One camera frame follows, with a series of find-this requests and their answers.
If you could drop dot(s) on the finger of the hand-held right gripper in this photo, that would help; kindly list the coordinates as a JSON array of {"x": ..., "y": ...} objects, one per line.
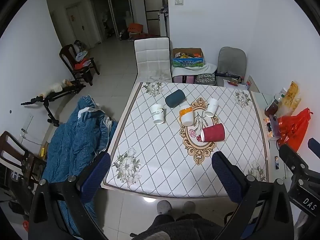
[
  {"x": 291, "y": 156},
  {"x": 314, "y": 145}
]

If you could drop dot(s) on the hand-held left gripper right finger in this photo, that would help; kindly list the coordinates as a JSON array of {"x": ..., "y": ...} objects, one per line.
[{"x": 226, "y": 177}]

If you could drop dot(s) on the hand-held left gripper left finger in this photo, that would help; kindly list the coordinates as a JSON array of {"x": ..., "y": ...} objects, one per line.
[{"x": 96, "y": 177}]

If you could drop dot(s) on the red paper cup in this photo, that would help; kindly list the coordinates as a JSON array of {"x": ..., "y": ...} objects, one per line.
[{"x": 213, "y": 133}]

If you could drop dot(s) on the plain white paper cup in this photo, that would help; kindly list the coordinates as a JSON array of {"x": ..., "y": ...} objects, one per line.
[{"x": 211, "y": 107}]

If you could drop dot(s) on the orange and white paper cup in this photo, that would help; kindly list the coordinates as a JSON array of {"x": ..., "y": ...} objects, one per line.
[{"x": 187, "y": 115}]

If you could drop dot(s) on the white paper cup gold print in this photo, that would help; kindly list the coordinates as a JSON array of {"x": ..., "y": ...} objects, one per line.
[{"x": 158, "y": 113}]

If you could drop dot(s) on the dark blue-grey cup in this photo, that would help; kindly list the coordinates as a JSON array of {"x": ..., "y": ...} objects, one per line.
[{"x": 175, "y": 98}]

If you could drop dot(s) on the white side cabinet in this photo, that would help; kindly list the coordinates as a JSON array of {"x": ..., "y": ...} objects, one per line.
[{"x": 273, "y": 152}]

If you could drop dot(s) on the orange plastic bag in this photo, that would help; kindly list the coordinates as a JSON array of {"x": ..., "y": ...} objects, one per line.
[{"x": 293, "y": 127}]

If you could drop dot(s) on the smartphone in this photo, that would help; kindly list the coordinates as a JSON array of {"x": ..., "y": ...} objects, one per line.
[{"x": 274, "y": 126}]

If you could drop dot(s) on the blue quilt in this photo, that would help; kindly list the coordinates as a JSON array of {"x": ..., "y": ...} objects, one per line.
[{"x": 72, "y": 145}]

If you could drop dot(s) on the grey slipper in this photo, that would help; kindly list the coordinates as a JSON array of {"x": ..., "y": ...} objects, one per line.
[
  {"x": 164, "y": 207},
  {"x": 188, "y": 206}
]

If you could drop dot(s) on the jar of brown liquid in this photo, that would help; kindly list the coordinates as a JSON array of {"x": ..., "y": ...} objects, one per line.
[{"x": 271, "y": 109}]

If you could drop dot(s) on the yellow snack packet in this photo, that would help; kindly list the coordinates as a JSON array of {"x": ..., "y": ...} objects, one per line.
[{"x": 292, "y": 93}]

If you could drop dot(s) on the clear bottle green label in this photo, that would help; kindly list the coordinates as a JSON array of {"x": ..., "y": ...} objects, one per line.
[{"x": 281, "y": 95}]

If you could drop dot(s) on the white floral diamond tablecloth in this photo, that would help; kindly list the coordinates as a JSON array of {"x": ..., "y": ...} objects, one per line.
[{"x": 155, "y": 155}]

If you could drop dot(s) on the person's legs dark pants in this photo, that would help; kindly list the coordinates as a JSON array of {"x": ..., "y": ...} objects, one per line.
[{"x": 180, "y": 227}]

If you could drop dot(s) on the brown wooden chair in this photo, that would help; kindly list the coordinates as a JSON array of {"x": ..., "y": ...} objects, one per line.
[{"x": 15, "y": 160}]

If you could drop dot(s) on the black exercise bench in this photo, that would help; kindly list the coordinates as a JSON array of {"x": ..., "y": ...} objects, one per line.
[{"x": 51, "y": 105}]

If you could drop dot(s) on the cream cloth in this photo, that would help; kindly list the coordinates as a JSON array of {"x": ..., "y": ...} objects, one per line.
[{"x": 57, "y": 87}]

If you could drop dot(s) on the black and white patterned bag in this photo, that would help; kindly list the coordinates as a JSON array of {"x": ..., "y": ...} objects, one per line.
[{"x": 205, "y": 79}]

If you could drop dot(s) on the pink bag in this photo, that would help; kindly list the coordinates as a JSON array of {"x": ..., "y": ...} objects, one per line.
[{"x": 183, "y": 79}]

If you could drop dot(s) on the white towel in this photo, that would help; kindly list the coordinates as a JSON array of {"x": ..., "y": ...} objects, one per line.
[{"x": 202, "y": 68}]

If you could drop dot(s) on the grey office chair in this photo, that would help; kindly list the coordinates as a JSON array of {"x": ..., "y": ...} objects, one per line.
[{"x": 231, "y": 61}]

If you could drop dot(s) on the pile of clothes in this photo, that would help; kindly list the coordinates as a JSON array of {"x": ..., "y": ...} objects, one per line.
[{"x": 82, "y": 58}]

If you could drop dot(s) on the cardboard box blue print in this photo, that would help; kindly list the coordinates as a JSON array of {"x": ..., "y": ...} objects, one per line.
[{"x": 188, "y": 59}]

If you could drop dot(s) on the dark wooden chair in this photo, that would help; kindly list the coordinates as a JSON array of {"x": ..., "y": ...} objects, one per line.
[{"x": 67, "y": 55}]

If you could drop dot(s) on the white padded chair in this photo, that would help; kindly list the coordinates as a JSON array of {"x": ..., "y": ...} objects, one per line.
[{"x": 151, "y": 57}]

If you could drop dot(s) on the wooden door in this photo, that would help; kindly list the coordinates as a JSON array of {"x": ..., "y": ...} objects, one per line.
[{"x": 78, "y": 25}]

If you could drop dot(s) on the orange box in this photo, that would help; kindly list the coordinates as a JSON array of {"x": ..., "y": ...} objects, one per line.
[{"x": 135, "y": 27}]

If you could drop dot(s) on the refrigerator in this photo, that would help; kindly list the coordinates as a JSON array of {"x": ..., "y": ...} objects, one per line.
[{"x": 152, "y": 12}]

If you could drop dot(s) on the wall light switch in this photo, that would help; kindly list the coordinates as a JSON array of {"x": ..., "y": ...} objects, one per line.
[{"x": 179, "y": 1}]

